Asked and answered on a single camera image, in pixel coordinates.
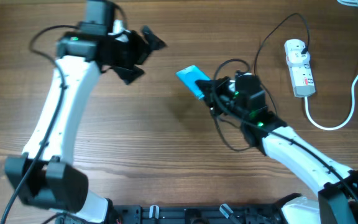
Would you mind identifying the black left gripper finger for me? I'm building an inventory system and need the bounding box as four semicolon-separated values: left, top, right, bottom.
113;66;145;85
140;26;167;59

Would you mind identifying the blue Galaxy smartphone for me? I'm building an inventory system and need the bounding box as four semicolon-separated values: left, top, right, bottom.
176;65;211;100

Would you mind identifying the black USB charging cable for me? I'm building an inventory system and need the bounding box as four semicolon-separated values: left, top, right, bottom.
211;12;311;153

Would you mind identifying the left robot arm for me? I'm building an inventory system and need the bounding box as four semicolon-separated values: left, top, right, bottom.
1;1;165;223

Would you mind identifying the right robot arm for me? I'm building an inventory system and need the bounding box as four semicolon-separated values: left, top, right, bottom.
194;74;358;223

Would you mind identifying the white USB charger plug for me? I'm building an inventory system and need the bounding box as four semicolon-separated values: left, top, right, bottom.
286;50;310;67

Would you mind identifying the white power strip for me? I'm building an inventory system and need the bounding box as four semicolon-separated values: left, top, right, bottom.
284;39;316;98

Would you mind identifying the black right camera cable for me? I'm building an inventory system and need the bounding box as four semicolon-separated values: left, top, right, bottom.
211;58;358;224

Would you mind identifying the black camera cable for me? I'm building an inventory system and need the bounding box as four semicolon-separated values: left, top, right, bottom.
211;58;358;224
0;24;80;224

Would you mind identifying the black left camera cable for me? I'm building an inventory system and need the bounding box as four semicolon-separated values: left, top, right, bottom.
0;24;80;224

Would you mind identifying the white power strip cord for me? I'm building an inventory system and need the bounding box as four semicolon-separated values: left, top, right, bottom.
303;0;358;131

